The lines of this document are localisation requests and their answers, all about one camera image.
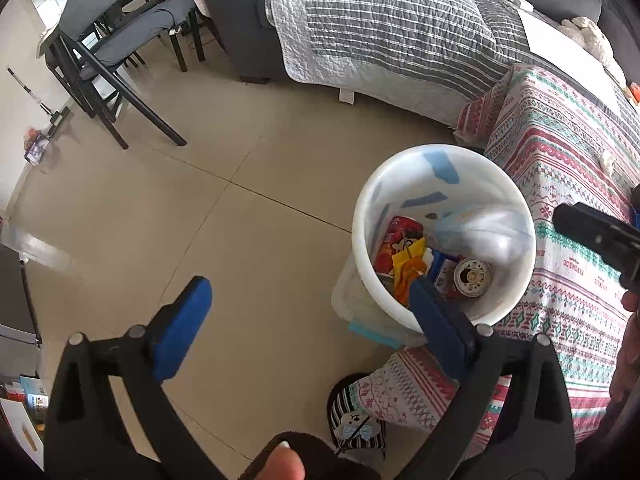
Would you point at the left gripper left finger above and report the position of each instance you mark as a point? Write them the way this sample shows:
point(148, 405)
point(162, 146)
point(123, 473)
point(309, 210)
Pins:
point(85, 437)

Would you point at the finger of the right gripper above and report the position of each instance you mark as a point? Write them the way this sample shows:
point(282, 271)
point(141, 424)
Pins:
point(615, 241)

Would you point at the orange peel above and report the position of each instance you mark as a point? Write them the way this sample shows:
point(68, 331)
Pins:
point(408, 264)

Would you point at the light blue drink carton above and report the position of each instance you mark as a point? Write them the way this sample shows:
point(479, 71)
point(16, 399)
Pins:
point(496, 234)

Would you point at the white plastic trash bin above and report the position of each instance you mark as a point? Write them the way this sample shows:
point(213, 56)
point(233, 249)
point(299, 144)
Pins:
point(468, 207)

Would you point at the right hand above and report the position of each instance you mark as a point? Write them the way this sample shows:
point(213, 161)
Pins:
point(627, 364)

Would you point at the left hand thumb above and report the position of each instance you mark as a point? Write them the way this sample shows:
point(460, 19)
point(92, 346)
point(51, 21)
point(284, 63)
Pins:
point(282, 464)

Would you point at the patterned red green tablecloth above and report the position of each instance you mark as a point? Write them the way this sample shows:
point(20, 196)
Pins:
point(558, 147)

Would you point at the striped slipper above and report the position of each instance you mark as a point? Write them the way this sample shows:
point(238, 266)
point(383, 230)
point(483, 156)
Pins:
point(351, 428)

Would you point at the red snack wrapper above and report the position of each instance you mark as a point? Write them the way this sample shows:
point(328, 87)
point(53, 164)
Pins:
point(400, 233)

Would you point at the white printed paper sheet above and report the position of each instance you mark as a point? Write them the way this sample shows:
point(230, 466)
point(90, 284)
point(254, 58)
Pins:
point(556, 48)

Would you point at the white plush toy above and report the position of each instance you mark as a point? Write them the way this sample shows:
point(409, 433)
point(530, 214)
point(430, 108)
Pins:
point(588, 35)

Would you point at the grey striped quilt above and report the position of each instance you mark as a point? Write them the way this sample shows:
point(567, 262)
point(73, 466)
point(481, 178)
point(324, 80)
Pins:
point(433, 100)

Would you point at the black dining chair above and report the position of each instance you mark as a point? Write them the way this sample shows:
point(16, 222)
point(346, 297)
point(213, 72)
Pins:
point(90, 75)

